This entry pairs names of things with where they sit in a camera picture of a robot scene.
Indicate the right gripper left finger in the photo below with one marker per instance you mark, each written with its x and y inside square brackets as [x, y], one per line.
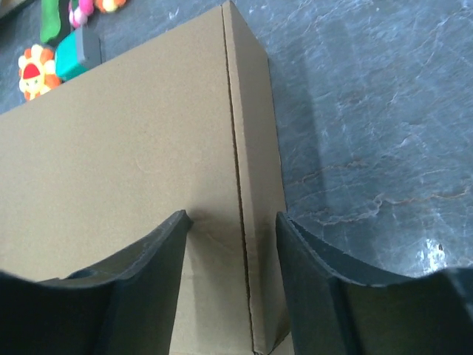
[124, 304]

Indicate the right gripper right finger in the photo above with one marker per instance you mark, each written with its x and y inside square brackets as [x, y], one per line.
[339, 304]

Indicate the brown cardboard box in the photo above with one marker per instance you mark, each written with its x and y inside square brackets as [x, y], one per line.
[183, 121]

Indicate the orange yellow flower toy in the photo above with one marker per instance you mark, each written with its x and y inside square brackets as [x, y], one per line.
[36, 71]

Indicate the teal square sponge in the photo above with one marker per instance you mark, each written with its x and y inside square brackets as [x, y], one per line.
[78, 53]

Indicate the green bone toy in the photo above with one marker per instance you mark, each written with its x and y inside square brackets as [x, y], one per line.
[51, 22]

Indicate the green double flower toy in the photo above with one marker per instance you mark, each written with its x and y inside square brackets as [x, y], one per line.
[79, 11]

